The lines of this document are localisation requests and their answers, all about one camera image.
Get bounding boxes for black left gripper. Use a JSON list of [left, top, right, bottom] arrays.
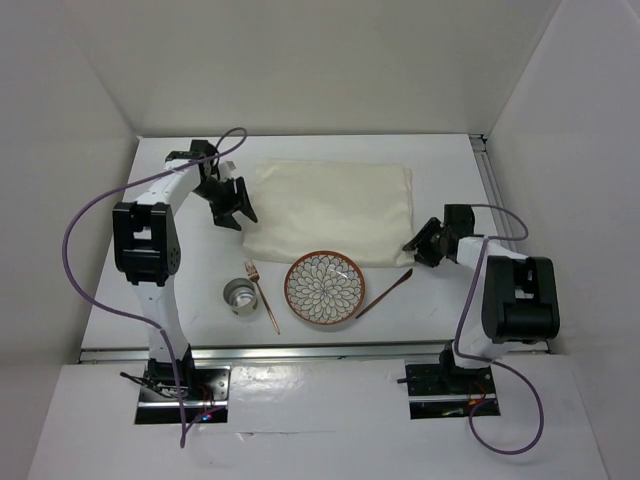
[[190, 175, 256, 231]]

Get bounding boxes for copper fork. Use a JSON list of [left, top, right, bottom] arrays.
[[244, 259, 281, 335]]

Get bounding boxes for copper knife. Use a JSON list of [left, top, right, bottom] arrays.
[[356, 268, 413, 319]]

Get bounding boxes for cream cloth napkin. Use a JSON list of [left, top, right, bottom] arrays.
[[243, 159, 414, 268]]

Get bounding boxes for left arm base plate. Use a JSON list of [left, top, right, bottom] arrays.
[[134, 366, 231, 425]]

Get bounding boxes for small metal cup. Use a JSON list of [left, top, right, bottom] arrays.
[[223, 278, 258, 317]]

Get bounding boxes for aluminium front rail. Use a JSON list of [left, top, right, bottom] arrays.
[[78, 342, 551, 364]]

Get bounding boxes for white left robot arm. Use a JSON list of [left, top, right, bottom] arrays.
[[112, 139, 258, 399]]

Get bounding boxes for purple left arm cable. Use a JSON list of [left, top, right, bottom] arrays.
[[64, 127, 249, 449]]

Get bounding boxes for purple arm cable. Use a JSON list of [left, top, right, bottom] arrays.
[[64, 127, 249, 449], [454, 203, 546, 455]]

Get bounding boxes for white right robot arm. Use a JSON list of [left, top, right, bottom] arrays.
[[402, 204, 560, 392]]

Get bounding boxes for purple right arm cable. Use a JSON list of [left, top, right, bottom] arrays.
[[454, 203, 546, 455]]

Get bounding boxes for aluminium right side rail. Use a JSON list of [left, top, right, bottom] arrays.
[[468, 133, 551, 351]]

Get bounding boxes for floral patterned plate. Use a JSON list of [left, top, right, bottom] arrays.
[[283, 250, 366, 327]]

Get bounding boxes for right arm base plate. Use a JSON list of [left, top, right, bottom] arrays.
[[397, 363, 501, 420]]

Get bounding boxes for aluminium rail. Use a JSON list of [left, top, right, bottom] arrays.
[[78, 342, 551, 364], [468, 133, 551, 351]]

